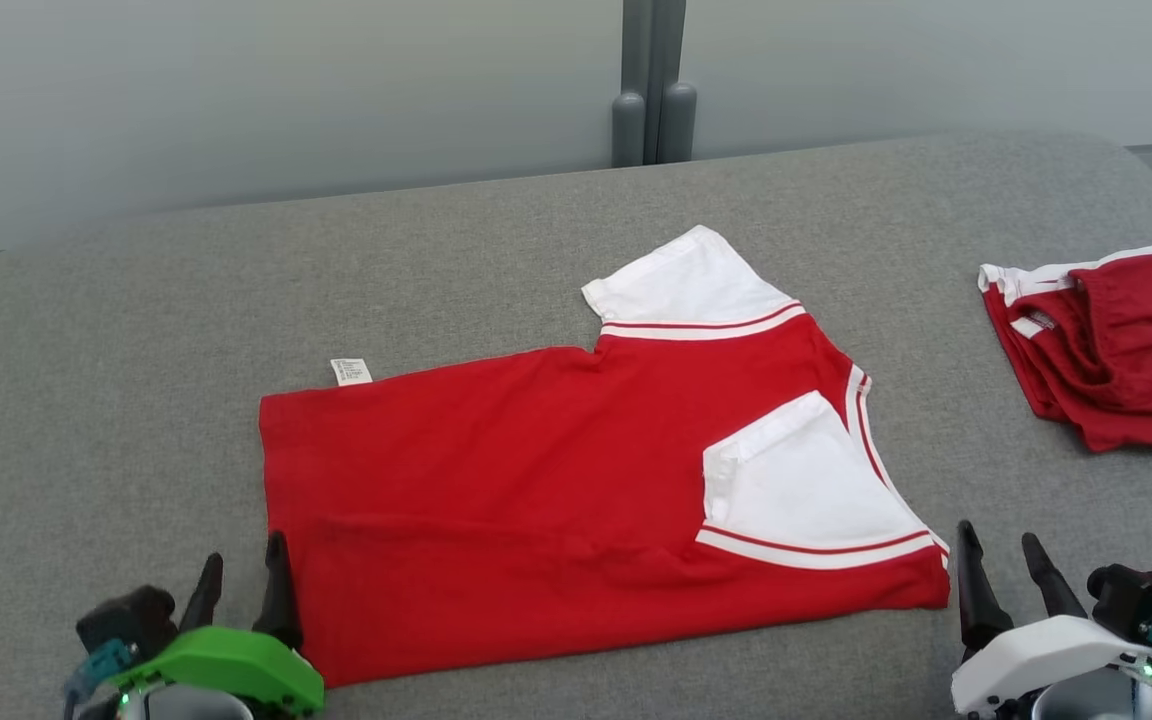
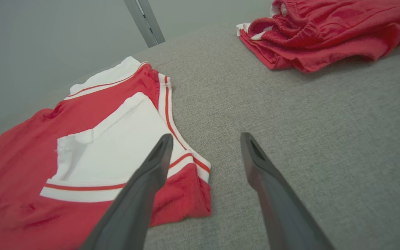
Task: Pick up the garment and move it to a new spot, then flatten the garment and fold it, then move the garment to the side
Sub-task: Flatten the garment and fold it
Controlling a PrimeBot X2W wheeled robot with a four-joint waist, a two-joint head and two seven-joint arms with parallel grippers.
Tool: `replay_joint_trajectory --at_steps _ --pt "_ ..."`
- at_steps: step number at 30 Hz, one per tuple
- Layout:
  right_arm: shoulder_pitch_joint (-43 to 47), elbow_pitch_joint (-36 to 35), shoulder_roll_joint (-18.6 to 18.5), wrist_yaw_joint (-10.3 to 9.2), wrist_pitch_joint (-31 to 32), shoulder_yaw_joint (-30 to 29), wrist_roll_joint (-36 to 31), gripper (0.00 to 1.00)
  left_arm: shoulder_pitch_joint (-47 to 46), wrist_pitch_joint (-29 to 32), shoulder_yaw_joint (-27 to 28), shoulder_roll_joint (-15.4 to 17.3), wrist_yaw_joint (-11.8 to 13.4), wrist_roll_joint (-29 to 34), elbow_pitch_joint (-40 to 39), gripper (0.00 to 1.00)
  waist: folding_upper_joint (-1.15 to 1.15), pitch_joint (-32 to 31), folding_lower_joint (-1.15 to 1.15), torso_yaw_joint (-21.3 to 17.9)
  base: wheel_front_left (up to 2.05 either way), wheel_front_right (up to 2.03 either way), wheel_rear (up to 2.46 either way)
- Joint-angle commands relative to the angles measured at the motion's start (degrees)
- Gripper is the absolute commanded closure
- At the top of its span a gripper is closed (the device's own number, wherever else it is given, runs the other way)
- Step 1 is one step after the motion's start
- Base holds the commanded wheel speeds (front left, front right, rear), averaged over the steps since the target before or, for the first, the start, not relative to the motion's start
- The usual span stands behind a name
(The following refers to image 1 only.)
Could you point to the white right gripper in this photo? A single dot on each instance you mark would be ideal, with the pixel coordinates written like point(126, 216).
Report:
point(1046, 650)

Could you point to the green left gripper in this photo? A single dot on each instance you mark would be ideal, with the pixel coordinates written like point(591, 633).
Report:
point(236, 665)

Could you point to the red shorts with white stripe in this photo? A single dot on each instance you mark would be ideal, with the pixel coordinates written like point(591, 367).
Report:
point(1126, 350)

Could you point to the red jersey with white sleeves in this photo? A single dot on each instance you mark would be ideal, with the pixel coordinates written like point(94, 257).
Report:
point(536, 480)

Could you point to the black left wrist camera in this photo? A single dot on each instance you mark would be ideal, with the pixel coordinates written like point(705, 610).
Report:
point(126, 620)

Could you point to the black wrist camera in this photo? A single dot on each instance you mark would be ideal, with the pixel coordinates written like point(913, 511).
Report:
point(126, 620)
point(1141, 600)

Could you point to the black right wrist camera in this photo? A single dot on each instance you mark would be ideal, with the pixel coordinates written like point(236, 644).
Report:
point(1141, 600)

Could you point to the teal left camera connector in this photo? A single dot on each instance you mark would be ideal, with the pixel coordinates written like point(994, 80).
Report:
point(101, 668)

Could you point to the grey partition post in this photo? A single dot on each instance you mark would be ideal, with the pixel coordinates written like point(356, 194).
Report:
point(652, 80)

